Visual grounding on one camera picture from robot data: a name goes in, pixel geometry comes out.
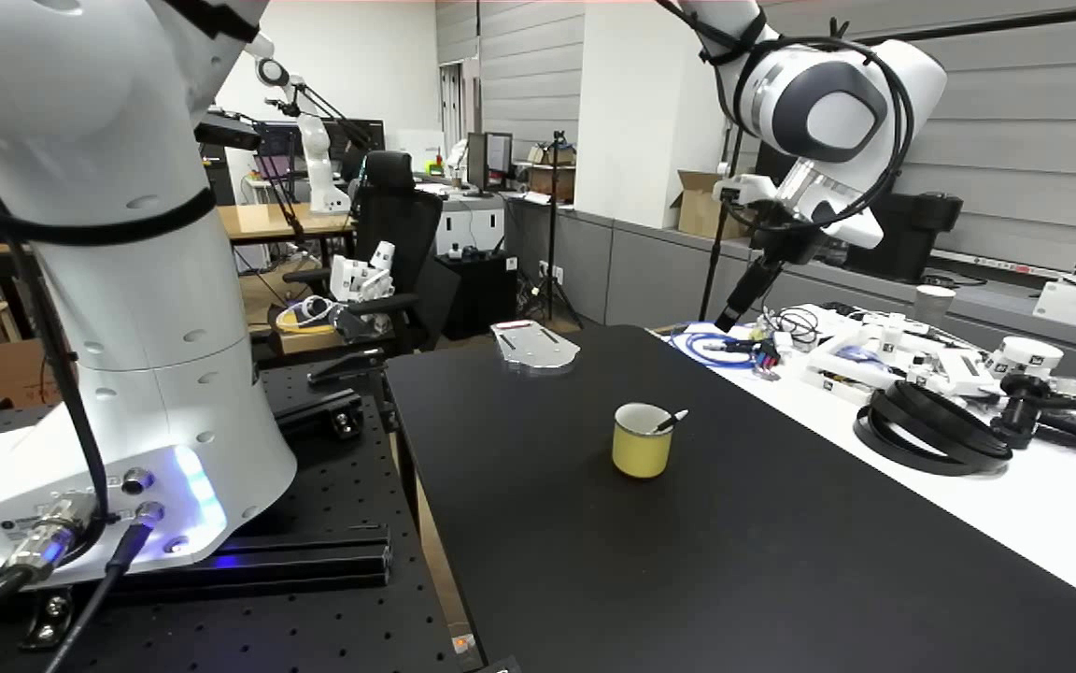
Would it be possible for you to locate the coiled black cable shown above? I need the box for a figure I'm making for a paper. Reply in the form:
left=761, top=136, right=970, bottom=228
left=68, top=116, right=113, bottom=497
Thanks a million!
left=852, top=379, right=1016, bottom=480

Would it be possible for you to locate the white cabinet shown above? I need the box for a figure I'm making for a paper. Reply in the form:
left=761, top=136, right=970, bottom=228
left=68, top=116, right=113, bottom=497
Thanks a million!
left=434, top=198, right=513, bottom=260

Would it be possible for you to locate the black pole frame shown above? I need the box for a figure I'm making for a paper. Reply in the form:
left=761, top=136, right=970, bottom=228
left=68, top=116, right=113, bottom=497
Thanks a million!
left=693, top=0, right=1076, bottom=326

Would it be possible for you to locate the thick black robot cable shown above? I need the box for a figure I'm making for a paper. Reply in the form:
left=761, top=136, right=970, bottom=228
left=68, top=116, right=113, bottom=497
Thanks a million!
left=0, top=137, right=119, bottom=563

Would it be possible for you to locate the grey connector cable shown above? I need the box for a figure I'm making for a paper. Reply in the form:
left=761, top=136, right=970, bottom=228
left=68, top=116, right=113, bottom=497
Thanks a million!
left=0, top=521, right=78, bottom=633

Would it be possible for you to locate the black tripod stand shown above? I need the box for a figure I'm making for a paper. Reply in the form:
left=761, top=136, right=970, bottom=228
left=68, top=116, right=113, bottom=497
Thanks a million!
left=518, top=128, right=590, bottom=333

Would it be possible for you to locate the black and silver pen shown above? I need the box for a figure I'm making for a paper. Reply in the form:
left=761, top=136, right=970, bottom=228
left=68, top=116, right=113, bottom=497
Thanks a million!
left=651, top=402, right=693, bottom=436

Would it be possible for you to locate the small grey monitor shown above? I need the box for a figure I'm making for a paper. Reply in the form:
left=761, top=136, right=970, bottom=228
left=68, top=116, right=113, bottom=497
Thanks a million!
left=464, top=128, right=518, bottom=194

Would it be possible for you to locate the black aluminium rail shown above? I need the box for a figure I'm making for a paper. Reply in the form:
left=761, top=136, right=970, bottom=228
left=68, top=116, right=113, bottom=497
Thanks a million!
left=101, top=530, right=393, bottom=598

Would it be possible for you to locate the black background monitor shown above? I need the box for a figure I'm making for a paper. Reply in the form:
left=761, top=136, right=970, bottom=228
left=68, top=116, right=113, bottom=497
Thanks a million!
left=326, top=116, right=388, bottom=188

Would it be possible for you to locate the open cardboard box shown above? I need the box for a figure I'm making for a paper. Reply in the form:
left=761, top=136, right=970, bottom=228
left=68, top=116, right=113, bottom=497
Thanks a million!
left=667, top=163, right=739, bottom=247

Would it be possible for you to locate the black cabinet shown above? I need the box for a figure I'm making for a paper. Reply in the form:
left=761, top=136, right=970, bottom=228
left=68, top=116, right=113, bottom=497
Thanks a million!
left=436, top=252, right=524, bottom=343

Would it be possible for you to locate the black plug cable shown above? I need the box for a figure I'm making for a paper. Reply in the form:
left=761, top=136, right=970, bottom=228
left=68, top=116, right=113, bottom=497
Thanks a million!
left=43, top=521, right=155, bottom=673

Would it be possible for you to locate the black optical breadboard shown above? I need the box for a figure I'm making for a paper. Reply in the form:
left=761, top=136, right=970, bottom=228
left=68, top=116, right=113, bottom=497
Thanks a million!
left=0, top=358, right=483, bottom=673

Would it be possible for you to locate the brown box under desk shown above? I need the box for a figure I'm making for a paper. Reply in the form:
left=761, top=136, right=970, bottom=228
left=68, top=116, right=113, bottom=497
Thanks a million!
left=0, top=299, right=76, bottom=412

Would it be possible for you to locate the black handheld controller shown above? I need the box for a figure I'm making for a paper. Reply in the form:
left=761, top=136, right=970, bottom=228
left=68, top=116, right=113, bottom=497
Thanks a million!
left=989, top=370, right=1076, bottom=483

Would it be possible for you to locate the blue cable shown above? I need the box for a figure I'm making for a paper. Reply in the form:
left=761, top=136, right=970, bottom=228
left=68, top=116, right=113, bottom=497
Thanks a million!
left=673, top=318, right=786, bottom=373

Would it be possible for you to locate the yellow ceramic cup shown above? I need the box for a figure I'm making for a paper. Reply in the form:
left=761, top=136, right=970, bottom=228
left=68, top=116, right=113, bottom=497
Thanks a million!
left=607, top=400, right=678, bottom=483

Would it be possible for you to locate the black office chair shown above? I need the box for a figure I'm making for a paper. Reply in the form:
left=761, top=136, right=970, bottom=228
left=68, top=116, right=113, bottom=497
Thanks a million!
left=304, top=147, right=467, bottom=391

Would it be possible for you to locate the white electronics pile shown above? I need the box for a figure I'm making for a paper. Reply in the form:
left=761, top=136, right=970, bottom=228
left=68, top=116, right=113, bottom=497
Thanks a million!
left=786, top=299, right=1000, bottom=397

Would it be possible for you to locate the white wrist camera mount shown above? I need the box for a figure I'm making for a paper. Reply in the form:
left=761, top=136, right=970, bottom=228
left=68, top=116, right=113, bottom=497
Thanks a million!
left=722, top=167, right=805, bottom=218

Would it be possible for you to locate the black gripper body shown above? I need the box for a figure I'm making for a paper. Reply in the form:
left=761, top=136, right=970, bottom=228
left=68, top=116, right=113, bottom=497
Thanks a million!
left=748, top=202, right=829, bottom=269

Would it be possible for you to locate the white bag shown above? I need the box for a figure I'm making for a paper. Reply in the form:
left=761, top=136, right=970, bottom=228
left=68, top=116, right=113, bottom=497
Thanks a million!
left=326, top=237, right=401, bottom=307

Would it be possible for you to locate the small white gadget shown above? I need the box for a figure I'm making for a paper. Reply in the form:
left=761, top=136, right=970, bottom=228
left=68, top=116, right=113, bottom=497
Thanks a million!
left=998, top=333, right=1067, bottom=386

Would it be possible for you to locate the wooden desk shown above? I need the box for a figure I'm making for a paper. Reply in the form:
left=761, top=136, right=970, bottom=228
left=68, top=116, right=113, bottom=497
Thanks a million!
left=0, top=202, right=360, bottom=368

